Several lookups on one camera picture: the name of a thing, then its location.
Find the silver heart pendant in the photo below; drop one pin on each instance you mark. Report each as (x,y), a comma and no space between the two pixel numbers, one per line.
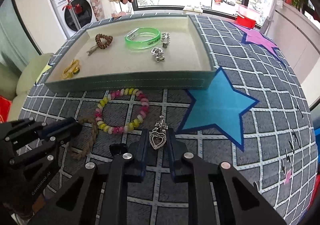
(158,54)
(158,136)

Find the small wooden stool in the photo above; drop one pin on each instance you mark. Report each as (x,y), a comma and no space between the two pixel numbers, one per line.
(193,9)

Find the red mop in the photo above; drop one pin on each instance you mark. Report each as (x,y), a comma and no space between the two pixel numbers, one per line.
(71,10)

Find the white washing machine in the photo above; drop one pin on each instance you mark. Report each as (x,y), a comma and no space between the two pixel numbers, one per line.
(85,17)

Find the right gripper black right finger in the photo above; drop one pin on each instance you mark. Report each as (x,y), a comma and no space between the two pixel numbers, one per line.
(217,194)

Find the red embroidered cushion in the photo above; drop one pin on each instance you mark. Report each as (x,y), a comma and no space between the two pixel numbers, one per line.
(4,109)

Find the green sofa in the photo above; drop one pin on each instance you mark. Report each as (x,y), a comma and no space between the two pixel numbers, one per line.
(16,88)

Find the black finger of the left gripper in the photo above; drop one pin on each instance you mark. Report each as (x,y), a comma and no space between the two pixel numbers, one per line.
(21,132)
(52,136)

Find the green translucent bangle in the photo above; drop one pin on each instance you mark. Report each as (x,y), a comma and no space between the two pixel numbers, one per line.
(142,38)

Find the black claw hair clip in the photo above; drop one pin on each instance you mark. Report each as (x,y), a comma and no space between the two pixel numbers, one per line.
(118,149)

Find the silver star hair pin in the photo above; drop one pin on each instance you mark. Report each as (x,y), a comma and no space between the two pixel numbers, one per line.
(165,39)

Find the teal jewelry tray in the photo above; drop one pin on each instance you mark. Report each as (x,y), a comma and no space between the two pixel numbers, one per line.
(188,63)

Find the red bucket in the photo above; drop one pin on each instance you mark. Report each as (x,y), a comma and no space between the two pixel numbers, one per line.
(246,17)

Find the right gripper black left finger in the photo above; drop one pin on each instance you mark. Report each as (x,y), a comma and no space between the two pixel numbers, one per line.
(98,194)

